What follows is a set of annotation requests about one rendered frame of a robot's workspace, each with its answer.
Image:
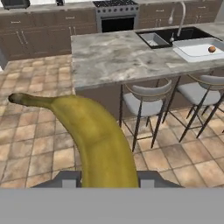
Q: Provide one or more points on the dark microwave oven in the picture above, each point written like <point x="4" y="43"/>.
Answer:
<point x="15" y="3"/>

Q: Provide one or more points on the silver tap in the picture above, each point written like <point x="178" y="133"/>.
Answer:
<point x="180" y="17"/>

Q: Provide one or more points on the stainless steel oven with hob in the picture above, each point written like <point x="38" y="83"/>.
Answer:
<point x="116" y="14"/>

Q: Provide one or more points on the yellow banana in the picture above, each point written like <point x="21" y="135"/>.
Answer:
<point x="93" y="137"/>

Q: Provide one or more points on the white tupperware container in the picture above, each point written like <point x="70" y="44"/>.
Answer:
<point x="201" y="50"/>

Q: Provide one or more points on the brown cupboard run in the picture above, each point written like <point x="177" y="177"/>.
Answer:
<point x="43" y="32"/>
<point x="178" y="13"/>

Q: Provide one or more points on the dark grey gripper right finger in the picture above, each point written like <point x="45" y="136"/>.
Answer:
<point x="148" y="178"/>

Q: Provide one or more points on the small black appliance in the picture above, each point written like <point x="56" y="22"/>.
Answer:
<point x="60" y="2"/>

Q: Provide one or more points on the black sink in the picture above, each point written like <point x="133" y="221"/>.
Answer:
<point x="169" y="36"/>

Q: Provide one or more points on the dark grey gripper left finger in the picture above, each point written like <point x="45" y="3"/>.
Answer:
<point x="68" y="179"/>

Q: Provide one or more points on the grey bar stool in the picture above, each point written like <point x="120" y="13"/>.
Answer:
<point x="201" y="93"/>
<point x="145" y="105"/>

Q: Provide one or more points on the orange tangerine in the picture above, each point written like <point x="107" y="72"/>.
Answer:
<point x="212" y="49"/>

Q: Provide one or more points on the grey kitchen island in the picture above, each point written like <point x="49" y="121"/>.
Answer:
<point x="131" y="58"/>

